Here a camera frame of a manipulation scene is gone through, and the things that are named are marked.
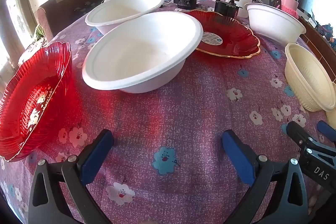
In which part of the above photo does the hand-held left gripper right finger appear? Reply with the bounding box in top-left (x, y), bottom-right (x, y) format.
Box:
top-left (222, 130), bottom-right (309, 224)

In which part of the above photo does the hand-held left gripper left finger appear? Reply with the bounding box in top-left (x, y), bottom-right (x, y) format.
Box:
top-left (28, 129), bottom-right (114, 224)

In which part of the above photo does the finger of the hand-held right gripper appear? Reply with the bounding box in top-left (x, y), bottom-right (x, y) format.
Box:
top-left (286, 121), bottom-right (336, 159)
top-left (317, 120), bottom-right (336, 144)

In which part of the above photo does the cream plastic bowl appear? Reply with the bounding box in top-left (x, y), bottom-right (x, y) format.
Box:
top-left (285, 43), bottom-right (336, 112)
top-left (325, 82), bottom-right (336, 130)

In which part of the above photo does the red ribbed flower-print plate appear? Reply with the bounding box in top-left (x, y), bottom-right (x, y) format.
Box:
top-left (0, 41), bottom-right (72, 162)

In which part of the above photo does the large white paper bowl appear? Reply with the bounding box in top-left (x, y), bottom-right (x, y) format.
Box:
top-left (82, 11), bottom-right (204, 94)

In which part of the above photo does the red gold-rimmed glass plate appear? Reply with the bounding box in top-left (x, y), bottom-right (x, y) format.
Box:
top-left (187, 10), bottom-right (261, 58)

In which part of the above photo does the wooden cabinet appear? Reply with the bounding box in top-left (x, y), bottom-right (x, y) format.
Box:
top-left (297, 14), bottom-right (336, 83)

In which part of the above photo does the purple floral tablecloth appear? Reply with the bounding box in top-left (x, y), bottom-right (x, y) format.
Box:
top-left (0, 0), bottom-right (336, 224)

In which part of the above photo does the striped brown cushion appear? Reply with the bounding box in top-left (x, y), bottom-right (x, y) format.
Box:
top-left (18, 39), bottom-right (50, 67)

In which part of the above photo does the glass bottle with pink sleeve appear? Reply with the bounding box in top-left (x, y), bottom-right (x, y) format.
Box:
top-left (280, 0), bottom-right (300, 18)

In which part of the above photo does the black jar with wooden cap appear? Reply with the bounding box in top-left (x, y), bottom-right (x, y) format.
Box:
top-left (215, 0), bottom-right (243, 18)

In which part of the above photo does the brown armchair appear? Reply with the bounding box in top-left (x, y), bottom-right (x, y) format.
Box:
top-left (36, 0), bottom-right (104, 41)

